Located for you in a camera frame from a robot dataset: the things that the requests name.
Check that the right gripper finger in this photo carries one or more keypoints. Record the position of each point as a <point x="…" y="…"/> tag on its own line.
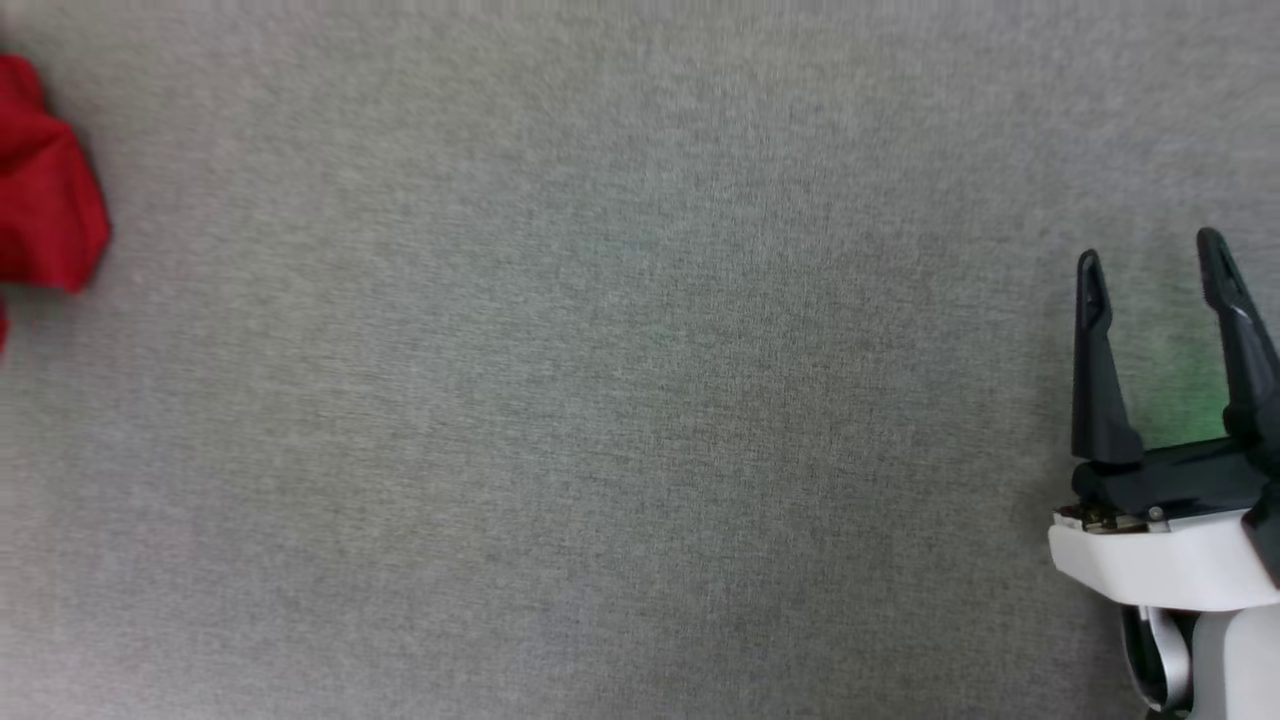
<point x="1097" y="400"/>
<point x="1250" y="370"/>

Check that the grey fabric sofa cushion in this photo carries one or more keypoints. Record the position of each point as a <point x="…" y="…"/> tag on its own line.
<point x="600" y="400"/>

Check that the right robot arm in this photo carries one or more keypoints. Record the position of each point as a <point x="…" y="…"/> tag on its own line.
<point x="1235" y="670"/>

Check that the red basketball jersey number 23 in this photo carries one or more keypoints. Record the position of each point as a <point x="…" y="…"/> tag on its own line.
<point x="45" y="200"/>

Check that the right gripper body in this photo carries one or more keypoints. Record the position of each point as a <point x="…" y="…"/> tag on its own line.
<point x="1170" y="560"/>

